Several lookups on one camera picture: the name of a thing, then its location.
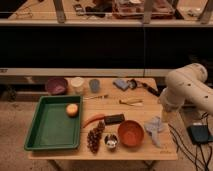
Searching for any dark grape bunch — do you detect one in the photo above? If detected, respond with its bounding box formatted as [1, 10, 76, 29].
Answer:
[87, 121, 105, 154]

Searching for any small metal cup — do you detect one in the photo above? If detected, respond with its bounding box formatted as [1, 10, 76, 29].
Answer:
[104, 134, 118, 150]

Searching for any black foot pedal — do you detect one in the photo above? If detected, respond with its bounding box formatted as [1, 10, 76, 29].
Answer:
[187, 125, 213, 145]

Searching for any blue sponge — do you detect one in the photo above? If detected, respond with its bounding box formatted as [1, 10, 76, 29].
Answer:
[113, 79, 129, 91]

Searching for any yellow red apple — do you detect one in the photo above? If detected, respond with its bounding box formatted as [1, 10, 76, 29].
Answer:
[66, 104, 78, 117]

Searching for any purple bowl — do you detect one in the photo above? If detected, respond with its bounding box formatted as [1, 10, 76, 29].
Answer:
[45, 77, 68, 95]

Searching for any grey crumpled cloth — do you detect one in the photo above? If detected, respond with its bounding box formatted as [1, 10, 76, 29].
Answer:
[144, 116, 164, 148]

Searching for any black handled tool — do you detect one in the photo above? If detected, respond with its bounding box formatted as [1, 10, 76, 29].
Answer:
[127, 79, 160, 97]

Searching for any orange bowl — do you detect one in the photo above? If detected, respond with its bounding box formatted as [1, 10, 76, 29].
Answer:
[117, 120, 144, 147]

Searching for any grey blue cup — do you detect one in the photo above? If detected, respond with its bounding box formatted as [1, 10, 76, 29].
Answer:
[89, 79, 100, 93]

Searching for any black rectangular block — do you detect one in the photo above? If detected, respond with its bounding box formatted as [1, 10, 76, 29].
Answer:
[104, 114, 125, 125]

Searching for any green plastic tray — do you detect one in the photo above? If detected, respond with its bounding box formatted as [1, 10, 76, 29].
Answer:
[24, 95, 83, 151]

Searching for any yellow wooden utensil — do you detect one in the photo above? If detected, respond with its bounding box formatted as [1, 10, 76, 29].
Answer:
[119, 99, 143, 106]

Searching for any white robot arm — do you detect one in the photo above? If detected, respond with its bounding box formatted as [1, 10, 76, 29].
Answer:
[159, 63, 213, 115]

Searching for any wooden brush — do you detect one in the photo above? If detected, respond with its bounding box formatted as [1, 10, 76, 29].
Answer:
[83, 94, 108, 100]

